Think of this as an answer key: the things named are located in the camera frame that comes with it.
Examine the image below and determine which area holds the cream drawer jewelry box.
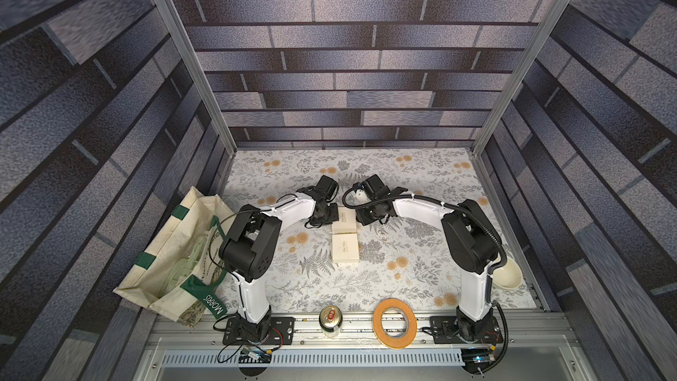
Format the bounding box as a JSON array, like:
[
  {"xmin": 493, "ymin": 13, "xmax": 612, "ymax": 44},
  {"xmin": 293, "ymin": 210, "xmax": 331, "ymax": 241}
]
[{"xmin": 331, "ymin": 233, "xmax": 360, "ymax": 264}]

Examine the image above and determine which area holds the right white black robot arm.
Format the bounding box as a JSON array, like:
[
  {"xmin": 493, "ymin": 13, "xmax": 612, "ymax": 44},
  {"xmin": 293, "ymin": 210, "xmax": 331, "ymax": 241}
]
[{"xmin": 342, "ymin": 183, "xmax": 507, "ymax": 338}]

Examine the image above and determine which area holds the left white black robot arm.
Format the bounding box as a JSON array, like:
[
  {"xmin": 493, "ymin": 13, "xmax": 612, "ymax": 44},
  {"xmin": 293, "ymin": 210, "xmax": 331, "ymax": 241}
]
[{"xmin": 219, "ymin": 182, "xmax": 338, "ymax": 325}]

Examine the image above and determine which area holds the floral table cloth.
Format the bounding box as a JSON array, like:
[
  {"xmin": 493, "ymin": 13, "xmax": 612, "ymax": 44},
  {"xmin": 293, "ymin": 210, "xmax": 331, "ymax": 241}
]
[{"xmin": 211, "ymin": 147, "xmax": 541, "ymax": 314}]

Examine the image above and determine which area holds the metal drink can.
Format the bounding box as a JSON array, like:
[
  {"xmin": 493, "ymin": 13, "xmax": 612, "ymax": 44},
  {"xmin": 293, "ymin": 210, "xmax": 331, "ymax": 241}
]
[{"xmin": 318, "ymin": 305, "xmax": 343, "ymax": 338}]

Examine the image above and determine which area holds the orange tape roll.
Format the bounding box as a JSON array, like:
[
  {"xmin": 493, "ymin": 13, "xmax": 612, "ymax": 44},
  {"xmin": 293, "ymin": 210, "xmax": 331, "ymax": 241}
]
[{"xmin": 372, "ymin": 298, "xmax": 418, "ymax": 350}]

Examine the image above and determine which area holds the plain cream ceramic bowl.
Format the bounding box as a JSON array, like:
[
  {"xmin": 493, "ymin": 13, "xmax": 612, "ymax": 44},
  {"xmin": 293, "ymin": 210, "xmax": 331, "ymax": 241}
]
[{"xmin": 492, "ymin": 258, "xmax": 524, "ymax": 290}]

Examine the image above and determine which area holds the cream green tote bag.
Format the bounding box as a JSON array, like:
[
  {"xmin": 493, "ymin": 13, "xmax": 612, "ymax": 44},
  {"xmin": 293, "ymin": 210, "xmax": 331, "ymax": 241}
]
[{"xmin": 114, "ymin": 187, "xmax": 233, "ymax": 327}]

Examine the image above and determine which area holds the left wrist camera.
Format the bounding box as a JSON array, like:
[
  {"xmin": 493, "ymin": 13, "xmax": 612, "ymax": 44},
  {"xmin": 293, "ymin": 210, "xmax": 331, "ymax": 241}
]
[{"xmin": 315, "ymin": 175, "xmax": 339, "ymax": 202}]

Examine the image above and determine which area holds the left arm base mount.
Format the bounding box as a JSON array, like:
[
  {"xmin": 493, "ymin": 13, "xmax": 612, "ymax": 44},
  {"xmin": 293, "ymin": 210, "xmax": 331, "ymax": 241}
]
[{"xmin": 215, "ymin": 315, "xmax": 295, "ymax": 347}]

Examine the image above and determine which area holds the black corrugated cable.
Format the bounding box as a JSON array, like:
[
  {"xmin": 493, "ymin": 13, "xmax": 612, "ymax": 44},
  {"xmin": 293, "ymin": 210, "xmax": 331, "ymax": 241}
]
[{"xmin": 341, "ymin": 184, "xmax": 509, "ymax": 276}]

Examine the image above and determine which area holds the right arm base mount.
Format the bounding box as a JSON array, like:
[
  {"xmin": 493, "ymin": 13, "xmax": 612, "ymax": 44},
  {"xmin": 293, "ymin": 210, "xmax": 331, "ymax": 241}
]
[{"xmin": 429, "ymin": 312, "xmax": 504, "ymax": 346}]

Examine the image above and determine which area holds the aluminium rail frame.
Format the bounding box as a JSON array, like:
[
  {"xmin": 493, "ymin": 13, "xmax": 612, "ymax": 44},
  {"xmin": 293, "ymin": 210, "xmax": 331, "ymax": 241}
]
[{"xmin": 133, "ymin": 310, "xmax": 596, "ymax": 380}]

